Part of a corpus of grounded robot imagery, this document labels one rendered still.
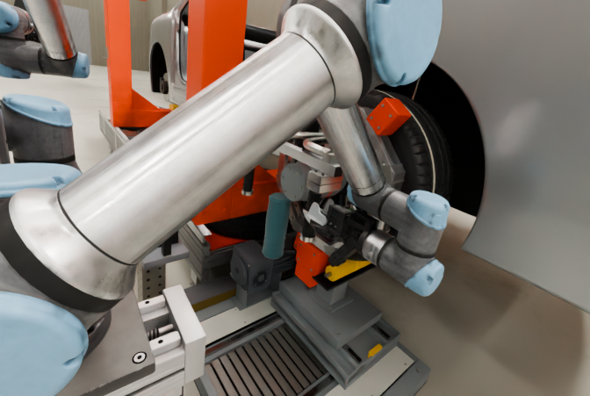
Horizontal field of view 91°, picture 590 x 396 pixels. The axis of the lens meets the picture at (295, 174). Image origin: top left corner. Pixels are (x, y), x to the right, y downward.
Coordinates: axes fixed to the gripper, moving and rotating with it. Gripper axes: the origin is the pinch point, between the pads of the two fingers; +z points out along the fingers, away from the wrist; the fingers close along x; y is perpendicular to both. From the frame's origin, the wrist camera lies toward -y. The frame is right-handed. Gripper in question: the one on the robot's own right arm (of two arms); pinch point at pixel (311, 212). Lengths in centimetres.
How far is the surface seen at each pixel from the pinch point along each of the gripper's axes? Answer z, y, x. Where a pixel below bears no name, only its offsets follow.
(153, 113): 249, -18, -22
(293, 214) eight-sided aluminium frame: 29.3, -18.8, -20.4
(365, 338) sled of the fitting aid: -4, -69, -44
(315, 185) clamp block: -1.1, 9.0, 1.5
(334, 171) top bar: -3.8, 13.6, -1.6
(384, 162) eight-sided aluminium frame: -4.6, 14.9, -22.2
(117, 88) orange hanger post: 249, 3, 6
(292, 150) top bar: 13.7, 14.2, -1.5
